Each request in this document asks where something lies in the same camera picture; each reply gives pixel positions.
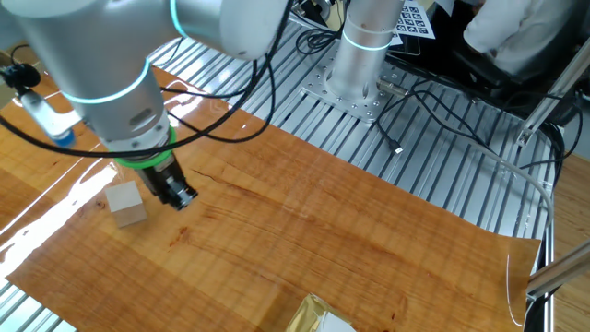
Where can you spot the aluminium frame post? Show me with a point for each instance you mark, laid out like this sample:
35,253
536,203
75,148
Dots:
562,272
553,92

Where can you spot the small pale wooden block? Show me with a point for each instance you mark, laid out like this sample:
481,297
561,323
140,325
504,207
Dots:
125,205

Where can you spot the white tissue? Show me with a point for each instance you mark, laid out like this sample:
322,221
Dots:
336,325

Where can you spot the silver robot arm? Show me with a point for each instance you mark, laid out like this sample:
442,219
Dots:
92,55

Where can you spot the black office chair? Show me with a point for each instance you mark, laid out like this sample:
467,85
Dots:
488,74

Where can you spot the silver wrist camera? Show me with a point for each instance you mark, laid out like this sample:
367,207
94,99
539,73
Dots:
46,115

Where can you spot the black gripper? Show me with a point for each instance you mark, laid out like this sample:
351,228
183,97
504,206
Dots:
161,175

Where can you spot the printed marker sheet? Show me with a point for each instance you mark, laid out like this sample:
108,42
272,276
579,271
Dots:
412,20

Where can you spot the gold tissue pack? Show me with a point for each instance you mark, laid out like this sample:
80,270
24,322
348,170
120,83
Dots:
304,313

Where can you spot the glossy wood-grain mat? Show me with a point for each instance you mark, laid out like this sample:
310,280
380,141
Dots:
322,230

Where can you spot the person in white coat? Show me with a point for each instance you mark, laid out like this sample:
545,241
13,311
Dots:
521,32

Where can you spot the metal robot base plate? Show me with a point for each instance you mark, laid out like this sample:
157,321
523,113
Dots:
364,108

